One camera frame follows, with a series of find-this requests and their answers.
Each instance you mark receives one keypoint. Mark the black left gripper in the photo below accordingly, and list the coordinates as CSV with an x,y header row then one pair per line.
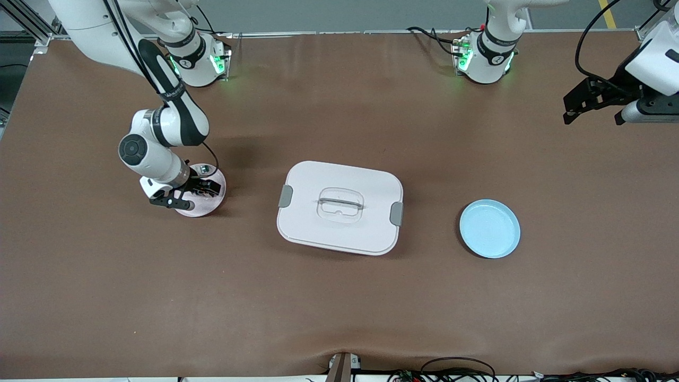
x,y
621,86

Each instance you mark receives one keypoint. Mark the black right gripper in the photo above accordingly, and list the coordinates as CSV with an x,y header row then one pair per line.
x,y
194,184

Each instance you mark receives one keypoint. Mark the orange and black switch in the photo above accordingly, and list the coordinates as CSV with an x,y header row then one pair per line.
x,y
200,194

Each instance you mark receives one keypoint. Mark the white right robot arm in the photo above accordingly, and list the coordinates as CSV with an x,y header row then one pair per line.
x,y
159,159

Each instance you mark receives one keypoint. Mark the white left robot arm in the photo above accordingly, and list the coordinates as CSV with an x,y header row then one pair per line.
x,y
490,58

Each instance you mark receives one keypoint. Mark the gray box latch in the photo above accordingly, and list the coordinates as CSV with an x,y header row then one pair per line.
x,y
285,196
396,214

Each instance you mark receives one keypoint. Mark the white lidded storage box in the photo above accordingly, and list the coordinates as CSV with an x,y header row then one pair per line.
x,y
339,233

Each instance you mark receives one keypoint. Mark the pink round plate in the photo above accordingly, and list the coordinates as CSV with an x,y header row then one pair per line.
x,y
209,206

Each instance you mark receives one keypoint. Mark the light blue round plate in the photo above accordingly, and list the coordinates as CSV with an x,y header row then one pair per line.
x,y
489,229

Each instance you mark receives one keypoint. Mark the brown table mat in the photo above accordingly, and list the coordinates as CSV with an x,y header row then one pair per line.
x,y
339,307

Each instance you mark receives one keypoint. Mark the aluminium frame profile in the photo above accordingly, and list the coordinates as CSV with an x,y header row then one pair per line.
x,y
40,37
644,32

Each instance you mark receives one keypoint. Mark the silver table edge rail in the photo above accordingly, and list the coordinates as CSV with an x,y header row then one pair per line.
x,y
318,33

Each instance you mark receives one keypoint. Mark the brown metal camera bracket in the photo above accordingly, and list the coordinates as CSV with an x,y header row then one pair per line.
x,y
342,369

